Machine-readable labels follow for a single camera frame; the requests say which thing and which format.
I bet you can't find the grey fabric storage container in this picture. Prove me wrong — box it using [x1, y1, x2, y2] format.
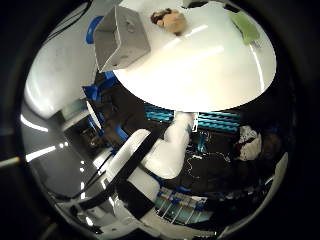
[93, 4, 152, 73]

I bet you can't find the blue storage rack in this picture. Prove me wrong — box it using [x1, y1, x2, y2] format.
[143, 104, 242, 134]

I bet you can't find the person in white shirt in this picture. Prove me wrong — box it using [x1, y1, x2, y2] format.
[234, 125, 264, 163]

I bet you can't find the brown lion plush toy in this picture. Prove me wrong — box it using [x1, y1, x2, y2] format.
[150, 8, 189, 37]

